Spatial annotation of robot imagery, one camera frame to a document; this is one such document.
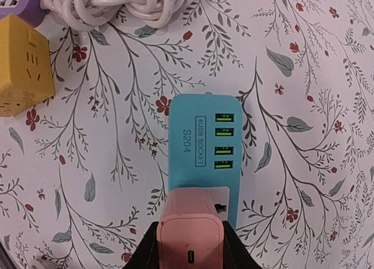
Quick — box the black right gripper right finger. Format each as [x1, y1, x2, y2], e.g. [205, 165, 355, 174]
[223, 220, 261, 269]

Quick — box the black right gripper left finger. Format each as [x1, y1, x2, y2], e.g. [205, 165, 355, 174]
[123, 222, 160, 269]

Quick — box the pink charger plug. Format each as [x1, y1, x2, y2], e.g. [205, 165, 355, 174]
[157, 187, 224, 268]

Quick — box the yellow cube socket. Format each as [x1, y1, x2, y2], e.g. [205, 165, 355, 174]
[1, 15, 56, 117]

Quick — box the floral table mat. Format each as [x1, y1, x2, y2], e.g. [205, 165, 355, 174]
[1, 0, 373, 268]

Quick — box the teal power strip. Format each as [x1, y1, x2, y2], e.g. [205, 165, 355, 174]
[168, 94, 243, 226]

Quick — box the purple power strip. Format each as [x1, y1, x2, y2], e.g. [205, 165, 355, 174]
[1, 0, 47, 27]

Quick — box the white cable of purple strip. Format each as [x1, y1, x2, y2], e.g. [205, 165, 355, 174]
[40, 0, 198, 35]

